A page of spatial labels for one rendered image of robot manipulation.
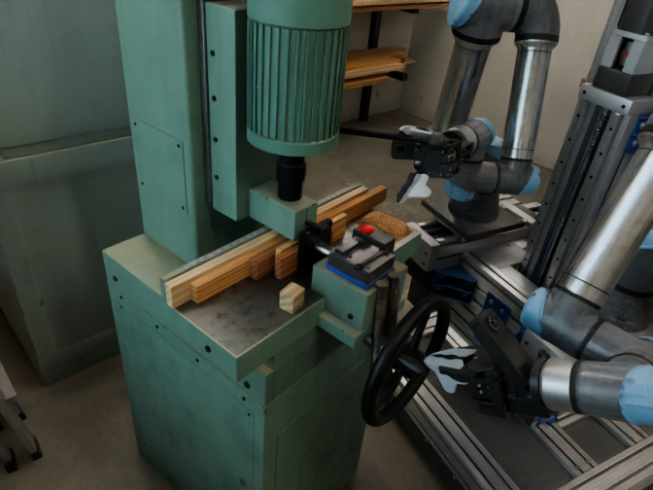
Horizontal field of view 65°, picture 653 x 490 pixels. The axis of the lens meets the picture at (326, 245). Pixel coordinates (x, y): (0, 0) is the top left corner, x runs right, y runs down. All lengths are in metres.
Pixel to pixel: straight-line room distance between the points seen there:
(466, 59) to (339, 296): 0.66
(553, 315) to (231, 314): 0.55
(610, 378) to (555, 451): 1.05
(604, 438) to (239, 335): 1.35
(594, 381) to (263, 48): 0.70
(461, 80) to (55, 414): 1.69
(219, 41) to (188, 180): 0.30
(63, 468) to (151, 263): 0.87
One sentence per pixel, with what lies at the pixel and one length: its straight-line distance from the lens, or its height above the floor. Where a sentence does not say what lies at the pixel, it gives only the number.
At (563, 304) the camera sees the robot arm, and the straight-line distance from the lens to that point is 0.88.
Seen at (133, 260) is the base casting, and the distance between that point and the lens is 1.31.
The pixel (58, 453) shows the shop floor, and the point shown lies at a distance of 1.98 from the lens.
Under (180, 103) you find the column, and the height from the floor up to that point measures 1.20.
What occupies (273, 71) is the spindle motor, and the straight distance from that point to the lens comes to 0.90.
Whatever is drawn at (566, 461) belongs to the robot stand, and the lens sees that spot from 1.81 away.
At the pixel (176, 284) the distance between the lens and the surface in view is 0.97.
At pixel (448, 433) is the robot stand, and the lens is 1.74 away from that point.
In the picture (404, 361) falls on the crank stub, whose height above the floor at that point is 0.90.
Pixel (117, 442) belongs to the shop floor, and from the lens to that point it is 1.95.
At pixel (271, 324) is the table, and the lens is 0.95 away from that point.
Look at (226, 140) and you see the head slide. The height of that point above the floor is 1.14.
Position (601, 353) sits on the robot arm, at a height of 1.03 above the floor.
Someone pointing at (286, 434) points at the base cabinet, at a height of 0.57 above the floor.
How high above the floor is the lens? 1.54
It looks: 33 degrees down
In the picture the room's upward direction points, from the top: 6 degrees clockwise
